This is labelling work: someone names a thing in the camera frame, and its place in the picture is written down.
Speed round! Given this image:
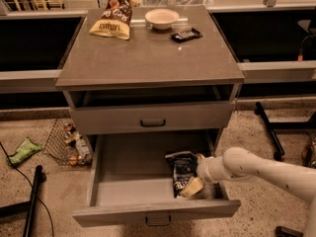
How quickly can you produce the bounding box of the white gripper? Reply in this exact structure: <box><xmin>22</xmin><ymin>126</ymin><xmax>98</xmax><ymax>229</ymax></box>
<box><xmin>181</xmin><ymin>153</ymin><xmax>227</xmax><ymax>198</ymax></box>

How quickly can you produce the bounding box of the blue chip bag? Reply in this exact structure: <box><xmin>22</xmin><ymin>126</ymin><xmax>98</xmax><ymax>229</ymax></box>
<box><xmin>165</xmin><ymin>151</ymin><xmax>198</xmax><ymax>198</ymax></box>

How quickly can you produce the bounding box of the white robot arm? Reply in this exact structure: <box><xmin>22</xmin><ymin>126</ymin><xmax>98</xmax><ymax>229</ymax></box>
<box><xmin>181</xmin><ymin>147</ymin><xmax>316</xmax><ymax>237</ymax></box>

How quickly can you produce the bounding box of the closed grey upper drawer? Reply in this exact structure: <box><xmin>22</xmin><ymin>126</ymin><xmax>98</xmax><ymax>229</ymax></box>
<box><xmin>69</xmin><ymin>103</ymin><xmax>234</xmax><ymax>135</ymax></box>

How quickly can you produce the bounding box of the open grey lower drawer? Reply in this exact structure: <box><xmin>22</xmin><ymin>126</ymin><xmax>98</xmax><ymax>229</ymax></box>
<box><xmin>73</xmin><ymin>130</ymin><xmax>240</xmax><ymax>227</ymax></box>

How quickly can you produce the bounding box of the grey drawer cabinet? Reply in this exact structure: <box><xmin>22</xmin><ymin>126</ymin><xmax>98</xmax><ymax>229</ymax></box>
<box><xmin>54</xmin><ymin>5</ymin><xmax>245</xmax><ymax>141</ymax></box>

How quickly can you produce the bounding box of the brown yellow chip bag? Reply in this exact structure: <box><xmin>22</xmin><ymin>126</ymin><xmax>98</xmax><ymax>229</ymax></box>
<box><xmin>89</xmin><ymin>0</ymin><xmax>140</xmax><ymax>40</ymax></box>

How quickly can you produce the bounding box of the green snack bag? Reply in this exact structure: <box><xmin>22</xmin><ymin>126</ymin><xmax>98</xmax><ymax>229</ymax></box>
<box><xmin>6</xmin><ymin>137</ymin><xmax>42</xmax><ymax>166</ymax></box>

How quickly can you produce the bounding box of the black object bottom right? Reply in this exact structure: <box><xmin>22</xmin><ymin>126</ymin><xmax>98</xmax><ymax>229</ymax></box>
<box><xmin>275</xmin><ymin>226</ymin><xmax>303</xmax><ymax>237</ymax></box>

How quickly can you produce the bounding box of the dark basket right edge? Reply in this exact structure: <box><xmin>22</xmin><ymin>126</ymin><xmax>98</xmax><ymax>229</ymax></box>
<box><xmin>301</xmin><ymin>137</ymin><xmax>316</xmax><ymax>169</ymax></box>

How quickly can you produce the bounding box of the black candy bar packet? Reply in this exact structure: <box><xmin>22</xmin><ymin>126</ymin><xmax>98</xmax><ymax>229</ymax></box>
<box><xmin>171</xmin><ymin>28</ymin><xmax>202</xmax><ymax>42</ymax></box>

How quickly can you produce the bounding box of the white bowl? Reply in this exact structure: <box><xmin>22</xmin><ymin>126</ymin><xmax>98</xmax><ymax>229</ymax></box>
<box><xmin>145</xmin><ymin>9</ymin><xmax>179</xmax><ymax>30</ymax></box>

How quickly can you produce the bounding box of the black stand leg left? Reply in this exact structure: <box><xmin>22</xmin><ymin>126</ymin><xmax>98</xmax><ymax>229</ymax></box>
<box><xmin>0</xmin><ymin>165</ymin><xmax>44</xmax><ymax>237</ymax></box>

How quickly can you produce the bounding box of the wire basket with snacks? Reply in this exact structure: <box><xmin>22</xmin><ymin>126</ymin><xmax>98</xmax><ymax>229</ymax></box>
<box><xmin>43</xmin><ymin>118</ymin><xmax>92</xmax><ymax>167</ymax></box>

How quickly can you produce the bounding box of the black floor cable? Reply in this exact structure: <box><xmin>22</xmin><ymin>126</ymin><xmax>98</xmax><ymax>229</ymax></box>
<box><xmin>0</xmin><ymin>141</ymin><xmax>55</xmax><ymax>237</ymax></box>

